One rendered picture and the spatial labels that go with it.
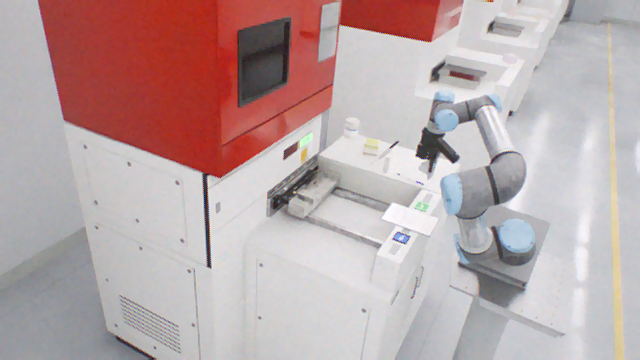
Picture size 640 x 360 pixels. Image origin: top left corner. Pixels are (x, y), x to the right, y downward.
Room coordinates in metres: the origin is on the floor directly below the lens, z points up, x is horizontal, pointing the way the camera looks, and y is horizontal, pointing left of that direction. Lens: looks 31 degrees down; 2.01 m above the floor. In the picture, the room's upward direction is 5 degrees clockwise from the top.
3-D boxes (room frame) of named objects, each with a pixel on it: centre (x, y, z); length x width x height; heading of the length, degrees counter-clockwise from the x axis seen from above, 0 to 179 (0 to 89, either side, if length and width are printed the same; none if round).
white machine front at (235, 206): (1.69, 0.20, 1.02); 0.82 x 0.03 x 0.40; 155
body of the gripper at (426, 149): (1.67, -0.42, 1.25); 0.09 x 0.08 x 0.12; 65
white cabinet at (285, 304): (1.79, -0.22, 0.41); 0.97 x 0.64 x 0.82; 155
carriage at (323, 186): (1.83, 0.01, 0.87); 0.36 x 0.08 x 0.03; 155
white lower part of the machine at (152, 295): (1.83, 0.51, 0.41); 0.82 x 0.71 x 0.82; 155
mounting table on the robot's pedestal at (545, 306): (1.47, -0.79, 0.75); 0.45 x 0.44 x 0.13; 62
